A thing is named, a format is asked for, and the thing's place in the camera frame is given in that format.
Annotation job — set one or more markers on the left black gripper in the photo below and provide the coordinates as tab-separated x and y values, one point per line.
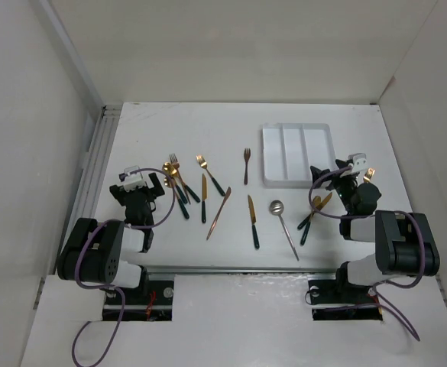
152	192

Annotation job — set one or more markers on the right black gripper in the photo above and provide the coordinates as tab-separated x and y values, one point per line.
334	178

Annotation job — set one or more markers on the gold knife cluster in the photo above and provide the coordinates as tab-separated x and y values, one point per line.
323	203

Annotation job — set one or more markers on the gold spoon cluster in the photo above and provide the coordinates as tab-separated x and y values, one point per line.
169	183
306	223

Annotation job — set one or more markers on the gold knife green handle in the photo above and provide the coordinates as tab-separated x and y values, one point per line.
253	223
204	197

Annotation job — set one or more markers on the gold fork green handle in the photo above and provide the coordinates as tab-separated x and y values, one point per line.
203	164

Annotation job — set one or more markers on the silver round spoon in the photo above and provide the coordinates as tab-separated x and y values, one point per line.
276	208

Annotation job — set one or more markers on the rose gold fork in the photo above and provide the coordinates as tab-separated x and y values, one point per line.
247	155

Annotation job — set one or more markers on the gold spoon green handle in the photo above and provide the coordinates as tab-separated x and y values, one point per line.
171	170

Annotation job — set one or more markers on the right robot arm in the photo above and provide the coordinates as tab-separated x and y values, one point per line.
404	248

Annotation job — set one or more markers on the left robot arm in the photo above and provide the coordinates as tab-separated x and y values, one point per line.
92	253

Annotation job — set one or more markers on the white divided cutlery tray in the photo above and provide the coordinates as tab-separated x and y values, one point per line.
291	149

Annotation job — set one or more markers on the rose gold knife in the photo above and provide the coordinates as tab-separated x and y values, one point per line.
214	222

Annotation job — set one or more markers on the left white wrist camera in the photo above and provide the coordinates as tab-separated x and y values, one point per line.
132	178

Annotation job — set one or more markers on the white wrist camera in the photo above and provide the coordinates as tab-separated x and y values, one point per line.
132	178
357	163

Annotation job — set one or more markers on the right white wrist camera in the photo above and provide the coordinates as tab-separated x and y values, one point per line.
357	163

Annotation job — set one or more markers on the aluminium rail frame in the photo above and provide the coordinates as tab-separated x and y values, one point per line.
93	167

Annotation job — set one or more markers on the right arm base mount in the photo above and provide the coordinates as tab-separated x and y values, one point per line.
332	301

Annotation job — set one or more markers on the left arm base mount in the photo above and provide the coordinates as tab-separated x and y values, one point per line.
151	301

